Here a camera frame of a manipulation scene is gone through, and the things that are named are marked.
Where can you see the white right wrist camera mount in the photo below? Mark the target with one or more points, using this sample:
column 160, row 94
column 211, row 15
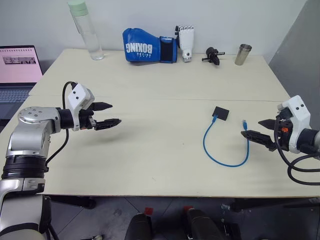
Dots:
column 300, row 112

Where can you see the grey partition panel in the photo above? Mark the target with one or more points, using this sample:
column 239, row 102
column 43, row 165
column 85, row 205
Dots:
column 300, row 45

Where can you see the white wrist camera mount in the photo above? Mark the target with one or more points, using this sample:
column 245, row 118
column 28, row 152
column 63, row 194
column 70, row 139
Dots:
column 300, row 112
column 77, row 96

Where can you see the small black gripper part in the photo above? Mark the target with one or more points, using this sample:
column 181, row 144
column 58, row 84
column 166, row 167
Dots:
column 212, row 53

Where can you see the clear bottle with green lid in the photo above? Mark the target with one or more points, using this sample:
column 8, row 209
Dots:
column 91, row 40

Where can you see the grey laptop with pink screen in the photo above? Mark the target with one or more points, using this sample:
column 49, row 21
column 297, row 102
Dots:
column 17, row 65

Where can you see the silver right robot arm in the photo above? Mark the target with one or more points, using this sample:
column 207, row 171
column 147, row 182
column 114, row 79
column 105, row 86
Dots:
column 309, row 139

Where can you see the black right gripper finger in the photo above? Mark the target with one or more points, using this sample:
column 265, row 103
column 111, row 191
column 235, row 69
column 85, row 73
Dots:
column 267, row 123
column 258, row 137

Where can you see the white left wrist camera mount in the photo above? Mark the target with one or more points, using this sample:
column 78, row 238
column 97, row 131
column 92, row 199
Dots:
column 77, row 96

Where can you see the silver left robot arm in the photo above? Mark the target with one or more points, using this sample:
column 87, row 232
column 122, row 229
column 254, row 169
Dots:
column 27, row 135

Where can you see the dark rounded shape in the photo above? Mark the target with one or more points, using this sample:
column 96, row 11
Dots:
column 202, row 225
column 138, row 227

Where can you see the black box with blue cable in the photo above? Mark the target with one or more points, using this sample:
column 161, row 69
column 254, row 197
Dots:
column 223, row 112

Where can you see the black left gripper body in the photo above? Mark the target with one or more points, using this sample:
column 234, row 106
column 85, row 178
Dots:
column 86, row 120

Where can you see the white robotic hand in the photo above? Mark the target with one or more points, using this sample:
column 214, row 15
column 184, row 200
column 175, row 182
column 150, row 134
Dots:
column 187, row 40

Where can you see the blue boxing glove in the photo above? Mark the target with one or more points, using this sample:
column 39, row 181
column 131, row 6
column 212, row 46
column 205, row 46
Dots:
column 140, row 47

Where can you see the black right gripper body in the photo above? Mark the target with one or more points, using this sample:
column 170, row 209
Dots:
column 285, row 136

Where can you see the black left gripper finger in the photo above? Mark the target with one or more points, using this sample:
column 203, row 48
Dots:
column 107, row 123
column 102, row 106

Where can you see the stainless steel cup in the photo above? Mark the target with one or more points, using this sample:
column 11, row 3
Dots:
column 242, row 55

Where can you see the black table leg bar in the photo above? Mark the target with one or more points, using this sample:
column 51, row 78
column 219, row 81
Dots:
column 270, row 205

